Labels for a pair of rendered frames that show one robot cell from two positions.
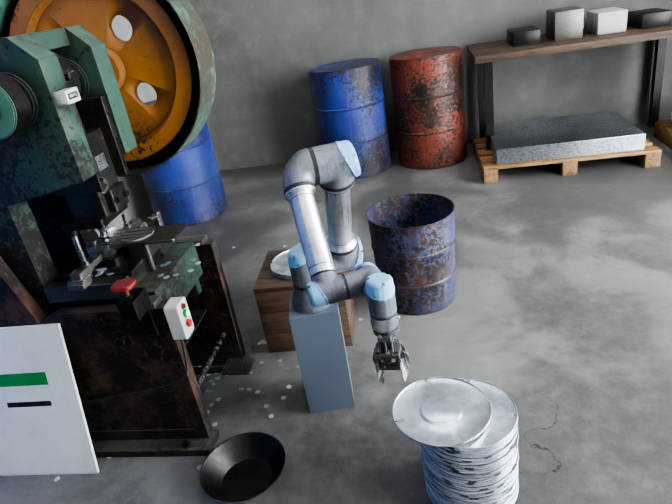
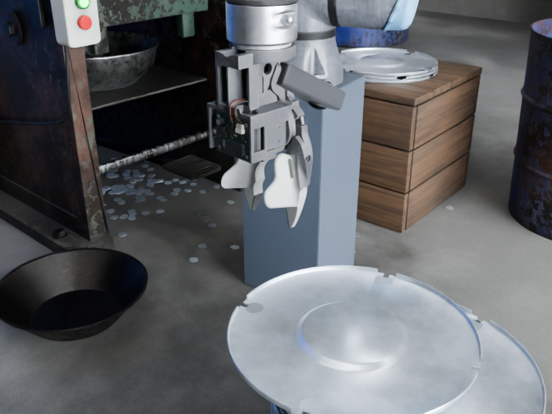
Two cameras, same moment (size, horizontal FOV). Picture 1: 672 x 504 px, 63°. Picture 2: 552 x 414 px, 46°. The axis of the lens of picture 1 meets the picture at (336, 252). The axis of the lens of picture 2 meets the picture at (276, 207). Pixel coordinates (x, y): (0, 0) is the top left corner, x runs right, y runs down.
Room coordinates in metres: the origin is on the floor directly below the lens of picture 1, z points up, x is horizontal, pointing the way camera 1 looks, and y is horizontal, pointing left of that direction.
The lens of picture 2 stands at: (0.68, -0.47, 0.78)
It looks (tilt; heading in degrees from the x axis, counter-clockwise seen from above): 26 degrees down; 31
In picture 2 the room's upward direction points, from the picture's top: straight up
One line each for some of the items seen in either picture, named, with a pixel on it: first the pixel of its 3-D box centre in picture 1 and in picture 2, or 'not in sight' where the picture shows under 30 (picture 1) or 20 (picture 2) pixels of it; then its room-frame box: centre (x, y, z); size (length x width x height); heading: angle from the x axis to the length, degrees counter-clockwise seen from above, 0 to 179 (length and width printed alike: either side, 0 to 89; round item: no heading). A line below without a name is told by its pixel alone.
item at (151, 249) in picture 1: (154, 249); not in sight; (1.89, 0.67, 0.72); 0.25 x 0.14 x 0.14; 79
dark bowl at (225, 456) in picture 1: (245, 471); (74, 299); (1.41, 0.44, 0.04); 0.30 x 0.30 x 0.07
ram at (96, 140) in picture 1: (92, 171); not in sight; (1.92, 0.80, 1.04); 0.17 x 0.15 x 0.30; 79
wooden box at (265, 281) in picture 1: (308, 296); (377, 131); (2.29, 0.16, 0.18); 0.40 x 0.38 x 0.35; 82
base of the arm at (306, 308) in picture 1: (310, 291); (304, 52); (1.77, 0.12, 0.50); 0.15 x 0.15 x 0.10
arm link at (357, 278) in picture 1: (364, 281); not in sight; (1.37, -0.07, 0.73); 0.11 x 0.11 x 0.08; 9
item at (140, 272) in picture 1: (115, 262); not in sight; (1.93, 0.84, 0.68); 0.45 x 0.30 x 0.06; 169
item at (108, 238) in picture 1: (109, 243); not in sight; (1.93, 0.83, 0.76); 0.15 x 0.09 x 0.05; 169
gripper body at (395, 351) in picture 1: (387, 345); (257, 99); (1.26, -0.10, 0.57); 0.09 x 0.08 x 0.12; 166
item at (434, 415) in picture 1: (441, 409); (351, 333); (1.25, -0.23, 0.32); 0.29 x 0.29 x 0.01
